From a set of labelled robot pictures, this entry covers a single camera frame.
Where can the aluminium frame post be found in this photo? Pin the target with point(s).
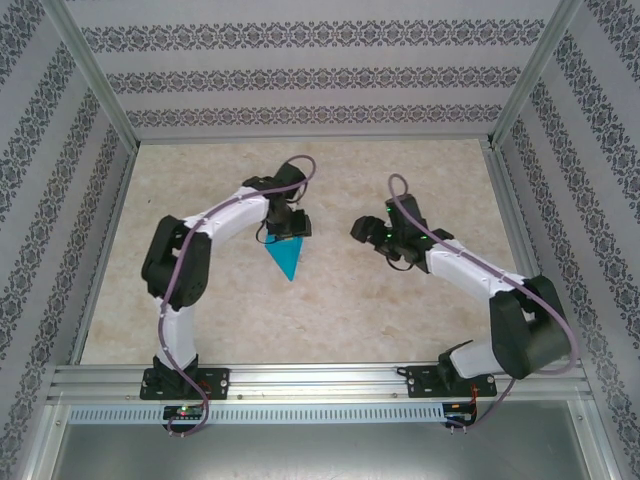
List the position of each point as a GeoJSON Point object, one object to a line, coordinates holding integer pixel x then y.
{"type": "Point", "coordinates": [95, 75]}
{"type": "Point", "coordinates": [597, 445]}
{"type": "Point", "coordinates": [535, 70]}
{"type": "Point", "coordinates": [42, 445]}

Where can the aluminium mounting rail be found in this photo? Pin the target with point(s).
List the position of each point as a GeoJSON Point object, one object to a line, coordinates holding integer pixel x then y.
{"type": "Point", "coordinates": [320, 382]}

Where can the teal cloth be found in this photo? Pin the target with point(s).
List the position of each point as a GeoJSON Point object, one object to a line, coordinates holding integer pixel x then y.
{"type": "Point", "coordinates": [287, 257]}

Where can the grey metal sheet panel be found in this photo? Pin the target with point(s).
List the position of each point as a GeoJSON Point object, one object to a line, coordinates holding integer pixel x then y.
{"type": "Point", "coordinates": [320, 455]}

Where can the circuit board with green light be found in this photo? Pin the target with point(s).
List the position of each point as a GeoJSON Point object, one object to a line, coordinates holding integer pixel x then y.
{"type": "Point", "coordinates": [182, 412]}

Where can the aluminium frame beam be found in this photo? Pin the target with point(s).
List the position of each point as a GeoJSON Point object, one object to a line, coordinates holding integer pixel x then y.
{"type": "Point", "coordinates": [310, 138]}

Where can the aluminium side rail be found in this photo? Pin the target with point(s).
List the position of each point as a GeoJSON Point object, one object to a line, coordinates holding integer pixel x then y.
{"type": "Point", "coordinates": [104, 255]}
{"type": "Point", "coordinates": [515, 225]}

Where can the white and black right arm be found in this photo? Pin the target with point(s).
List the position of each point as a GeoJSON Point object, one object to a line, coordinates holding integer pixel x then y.
{"type": "Point", "coordinates": [475, 357]}

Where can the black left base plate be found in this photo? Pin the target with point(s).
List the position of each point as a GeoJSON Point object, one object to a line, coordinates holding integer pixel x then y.
{"type": "Point", "coordinates": [215, 382]}

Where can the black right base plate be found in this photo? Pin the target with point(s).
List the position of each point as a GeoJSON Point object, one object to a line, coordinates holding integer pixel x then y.
{"type": "Point", "coordinates": [417, 382]}

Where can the circuit board with pins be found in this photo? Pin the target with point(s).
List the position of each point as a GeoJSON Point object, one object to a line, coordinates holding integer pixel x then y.
{"type": "Point", "coordinates": [457, 414]}

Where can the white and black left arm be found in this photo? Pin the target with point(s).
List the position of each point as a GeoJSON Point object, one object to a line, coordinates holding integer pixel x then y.
{"type": "Point", "coordinates": [175, 335]}

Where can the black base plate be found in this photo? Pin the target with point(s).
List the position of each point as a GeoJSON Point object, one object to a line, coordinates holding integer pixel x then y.
{"type": "Point", "coordinates": [417, 382]}
{"type": "Point", "coordinates": [215, 382]}

